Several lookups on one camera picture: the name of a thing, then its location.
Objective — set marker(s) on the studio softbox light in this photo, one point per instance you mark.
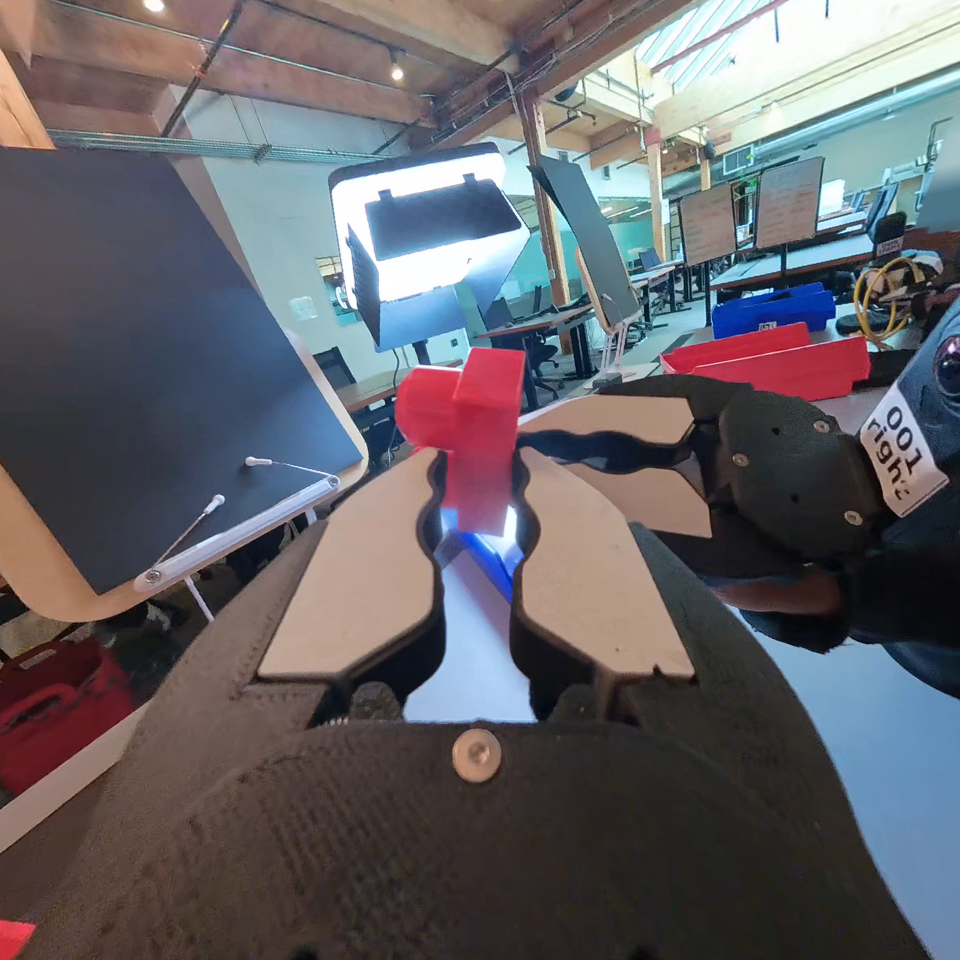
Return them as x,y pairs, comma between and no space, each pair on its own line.
442,221

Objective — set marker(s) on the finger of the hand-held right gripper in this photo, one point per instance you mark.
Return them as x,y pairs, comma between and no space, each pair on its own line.
622,416
660,499

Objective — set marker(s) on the black board book stand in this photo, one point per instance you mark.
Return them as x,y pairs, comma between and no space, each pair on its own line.
150,337
592,240

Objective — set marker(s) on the black light stand pole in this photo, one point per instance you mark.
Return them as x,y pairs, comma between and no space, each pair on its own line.
420,352

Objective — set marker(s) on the wooden desk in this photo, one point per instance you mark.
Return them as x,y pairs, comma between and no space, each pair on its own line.
367,390

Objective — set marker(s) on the red plastic block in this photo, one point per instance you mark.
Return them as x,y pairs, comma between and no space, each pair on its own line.
465,420

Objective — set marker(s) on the blue storage bin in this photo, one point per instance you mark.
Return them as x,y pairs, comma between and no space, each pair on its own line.
772,315
491,562

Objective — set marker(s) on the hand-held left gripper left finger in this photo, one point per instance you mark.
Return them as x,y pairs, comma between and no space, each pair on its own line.
352,592

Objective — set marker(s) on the red floor basket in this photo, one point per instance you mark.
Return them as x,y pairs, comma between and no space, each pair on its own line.
60,712

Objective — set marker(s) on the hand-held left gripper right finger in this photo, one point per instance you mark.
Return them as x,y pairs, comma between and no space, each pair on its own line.
600,600

